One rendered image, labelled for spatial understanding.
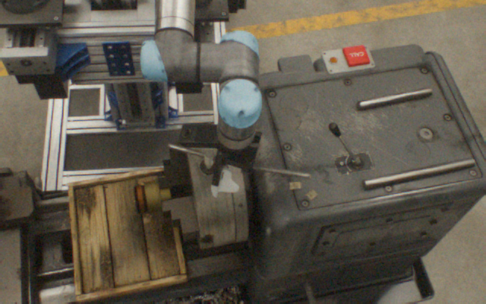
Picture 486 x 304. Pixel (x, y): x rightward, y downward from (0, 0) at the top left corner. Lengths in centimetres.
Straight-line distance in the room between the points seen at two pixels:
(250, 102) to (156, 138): 167
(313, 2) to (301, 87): 201
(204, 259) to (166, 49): 79
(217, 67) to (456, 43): 258
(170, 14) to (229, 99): 22
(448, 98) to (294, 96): 41
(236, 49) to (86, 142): 168
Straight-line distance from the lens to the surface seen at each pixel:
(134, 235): 171
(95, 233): 173
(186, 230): 145
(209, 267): 168
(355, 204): 137
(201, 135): 117
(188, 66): 106
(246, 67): 105
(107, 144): 265
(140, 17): 190
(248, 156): 117
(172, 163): 148
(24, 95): 315
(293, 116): 145
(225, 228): 143
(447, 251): 283
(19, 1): 183
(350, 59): 158
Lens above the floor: 246
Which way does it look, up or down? 59 degrees down
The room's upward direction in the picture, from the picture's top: 6 degrees clockwise
